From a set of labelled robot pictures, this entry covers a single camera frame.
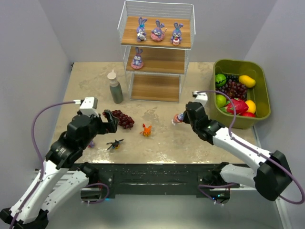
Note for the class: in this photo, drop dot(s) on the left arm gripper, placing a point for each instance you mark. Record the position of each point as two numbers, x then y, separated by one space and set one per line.
105 125

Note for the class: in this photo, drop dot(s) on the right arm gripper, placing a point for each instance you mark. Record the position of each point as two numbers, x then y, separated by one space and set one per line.
188 115

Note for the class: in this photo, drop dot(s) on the black bat-like toy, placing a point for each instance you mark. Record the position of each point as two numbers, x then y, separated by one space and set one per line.
114 145

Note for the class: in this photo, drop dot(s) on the orange dragon toy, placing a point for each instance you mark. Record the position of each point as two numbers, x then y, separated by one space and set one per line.
146 132

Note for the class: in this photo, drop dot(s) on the small purple bunny toy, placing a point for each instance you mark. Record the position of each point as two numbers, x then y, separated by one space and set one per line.
176 38

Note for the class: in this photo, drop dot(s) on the purple bunny blue bow toy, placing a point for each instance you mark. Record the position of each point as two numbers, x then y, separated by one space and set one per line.
141 33

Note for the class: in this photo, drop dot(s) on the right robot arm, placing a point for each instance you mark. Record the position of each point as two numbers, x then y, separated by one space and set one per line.
267 172

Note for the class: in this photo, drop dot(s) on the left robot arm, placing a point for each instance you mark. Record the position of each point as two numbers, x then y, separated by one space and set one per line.
43 198

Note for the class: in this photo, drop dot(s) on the red grape bunch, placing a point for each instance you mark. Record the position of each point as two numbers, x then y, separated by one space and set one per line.
125 121

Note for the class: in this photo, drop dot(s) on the green lime toy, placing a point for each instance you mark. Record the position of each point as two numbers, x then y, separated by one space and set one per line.
220 100

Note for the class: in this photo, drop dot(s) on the green soap dispenser bottle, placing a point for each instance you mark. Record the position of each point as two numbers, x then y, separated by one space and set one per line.
115 87

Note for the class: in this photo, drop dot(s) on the green watermelon ball toy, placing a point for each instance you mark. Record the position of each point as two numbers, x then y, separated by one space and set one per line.
220 80

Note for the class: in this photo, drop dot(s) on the dark grapes in bin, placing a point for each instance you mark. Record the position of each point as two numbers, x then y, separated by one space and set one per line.
233 88

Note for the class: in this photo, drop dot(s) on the pink dragon fruit toy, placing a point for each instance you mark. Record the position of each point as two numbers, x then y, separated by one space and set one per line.
237 105

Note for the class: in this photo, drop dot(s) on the red fruit toy in bin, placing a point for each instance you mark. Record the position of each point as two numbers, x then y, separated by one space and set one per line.
248 114

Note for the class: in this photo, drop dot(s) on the orange fruit toy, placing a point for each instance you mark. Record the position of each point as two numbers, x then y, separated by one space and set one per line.
251 106

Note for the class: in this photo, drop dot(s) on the yellow mango toy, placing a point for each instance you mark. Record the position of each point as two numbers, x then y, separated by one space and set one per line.
247 81

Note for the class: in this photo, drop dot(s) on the green plastic bin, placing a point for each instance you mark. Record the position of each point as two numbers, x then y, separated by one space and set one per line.
258 94

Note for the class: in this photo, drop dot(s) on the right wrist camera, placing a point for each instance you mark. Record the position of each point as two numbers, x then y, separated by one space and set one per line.
200 97

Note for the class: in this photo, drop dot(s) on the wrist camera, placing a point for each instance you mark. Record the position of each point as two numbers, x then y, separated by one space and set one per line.
200 97
88 106

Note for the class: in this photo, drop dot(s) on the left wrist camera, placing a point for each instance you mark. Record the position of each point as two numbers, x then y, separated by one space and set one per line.
88 106

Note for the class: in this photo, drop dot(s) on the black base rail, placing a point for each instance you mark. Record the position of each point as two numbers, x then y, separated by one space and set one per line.
157 179

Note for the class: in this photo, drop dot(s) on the white wire wooden shelf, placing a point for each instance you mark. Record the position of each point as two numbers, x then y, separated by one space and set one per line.
165 66

